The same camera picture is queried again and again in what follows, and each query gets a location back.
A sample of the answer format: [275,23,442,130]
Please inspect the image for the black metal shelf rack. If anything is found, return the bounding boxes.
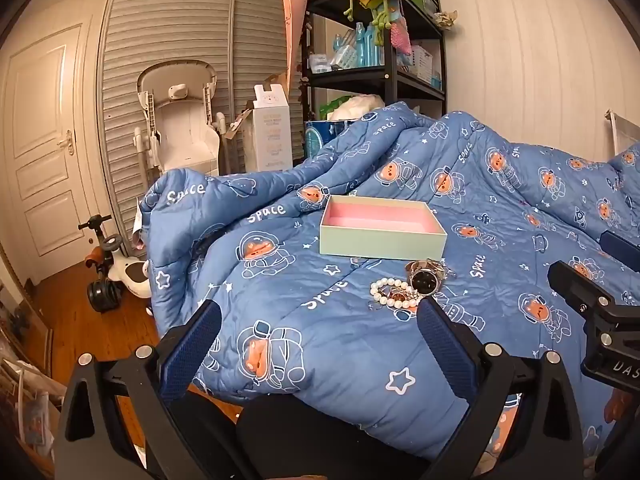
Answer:
[300,0,448,121]

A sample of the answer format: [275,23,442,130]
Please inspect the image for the black dial wrist watch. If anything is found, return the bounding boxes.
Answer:
[407,266,442,293]

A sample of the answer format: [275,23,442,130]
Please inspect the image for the pile of papers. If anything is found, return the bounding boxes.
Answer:
[0,280,66,461]

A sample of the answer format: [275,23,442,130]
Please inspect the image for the white ride-on toy scooter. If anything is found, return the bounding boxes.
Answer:
[77,214,153,313]

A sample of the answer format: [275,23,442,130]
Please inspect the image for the white storage basket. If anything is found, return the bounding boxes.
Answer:
[407,45,436,83]

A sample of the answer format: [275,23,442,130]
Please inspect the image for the blue tissue pack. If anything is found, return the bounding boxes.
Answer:
[304,119,353,161]

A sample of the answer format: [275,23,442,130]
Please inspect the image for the pink hanging paper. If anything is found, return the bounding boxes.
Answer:
[277,0,313,91]

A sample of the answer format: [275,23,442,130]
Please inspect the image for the white baby high chair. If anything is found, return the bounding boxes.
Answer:
[132,59,228,177]

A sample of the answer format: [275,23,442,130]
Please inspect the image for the white plastic bag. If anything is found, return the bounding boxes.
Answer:
[330,94,386,121]

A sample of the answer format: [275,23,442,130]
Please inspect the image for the blue astronaut bear blanket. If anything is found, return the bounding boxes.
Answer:
[137,101,640,461]

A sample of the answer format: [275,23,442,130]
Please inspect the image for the louvered closet doors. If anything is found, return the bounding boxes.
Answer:
[97,0,313,206]

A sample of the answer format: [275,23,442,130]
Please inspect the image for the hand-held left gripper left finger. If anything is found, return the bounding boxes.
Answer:
[52,299,251,480]

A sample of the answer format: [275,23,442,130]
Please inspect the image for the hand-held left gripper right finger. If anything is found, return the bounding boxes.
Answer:
[415,296,586,480]

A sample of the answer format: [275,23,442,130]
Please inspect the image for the white pearl bracelet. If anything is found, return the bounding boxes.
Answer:
[370,277,423,307]

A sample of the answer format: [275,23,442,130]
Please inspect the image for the brown cardboard flap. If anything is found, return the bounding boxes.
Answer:
[220,107,256,142]

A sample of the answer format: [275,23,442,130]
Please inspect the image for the pink lined jewelry box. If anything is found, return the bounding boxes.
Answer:
[319,195,447,262]

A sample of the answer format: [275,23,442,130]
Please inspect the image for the white panel door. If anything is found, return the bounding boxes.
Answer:
[0,15,108,281]

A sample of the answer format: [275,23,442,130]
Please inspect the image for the green frog plush toy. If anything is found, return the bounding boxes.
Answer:
[345,0,401,43]

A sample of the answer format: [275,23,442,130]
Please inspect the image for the tall white carton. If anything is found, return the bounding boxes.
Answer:
[241,84,293,173]

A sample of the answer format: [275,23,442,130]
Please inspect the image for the blue bottles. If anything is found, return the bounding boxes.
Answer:
[350,22,388,68]

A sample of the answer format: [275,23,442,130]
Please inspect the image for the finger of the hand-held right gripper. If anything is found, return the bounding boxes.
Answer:
[599,230,640,265]
[547,260,640,333]

